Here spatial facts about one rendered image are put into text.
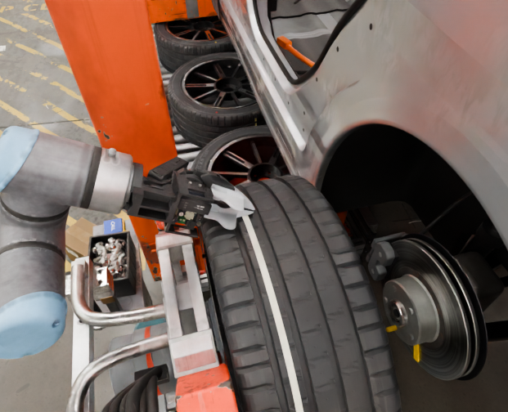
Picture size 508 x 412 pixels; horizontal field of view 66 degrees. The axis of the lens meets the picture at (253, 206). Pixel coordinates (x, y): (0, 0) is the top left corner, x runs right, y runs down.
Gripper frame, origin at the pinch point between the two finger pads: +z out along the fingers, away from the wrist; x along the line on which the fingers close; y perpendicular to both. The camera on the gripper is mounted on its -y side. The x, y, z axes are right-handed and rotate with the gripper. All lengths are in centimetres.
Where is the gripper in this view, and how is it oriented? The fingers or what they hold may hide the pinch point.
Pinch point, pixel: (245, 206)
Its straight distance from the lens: 67.4
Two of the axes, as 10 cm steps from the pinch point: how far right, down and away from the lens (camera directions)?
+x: 3.9, -8.2, -4.2
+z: 8.8, 2.1, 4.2
